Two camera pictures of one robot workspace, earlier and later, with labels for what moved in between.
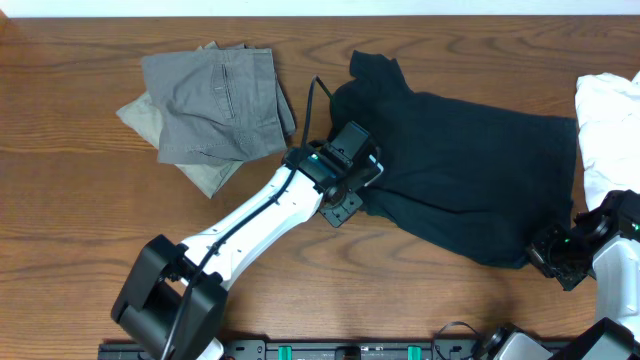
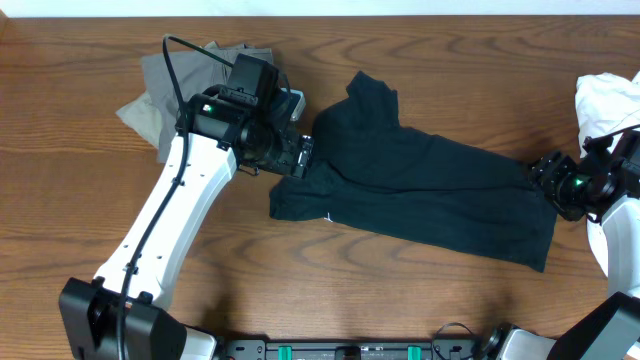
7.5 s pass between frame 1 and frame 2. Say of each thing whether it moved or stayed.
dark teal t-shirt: moved
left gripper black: moved
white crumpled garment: stayed
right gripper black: moved
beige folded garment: stayed
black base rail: stayed
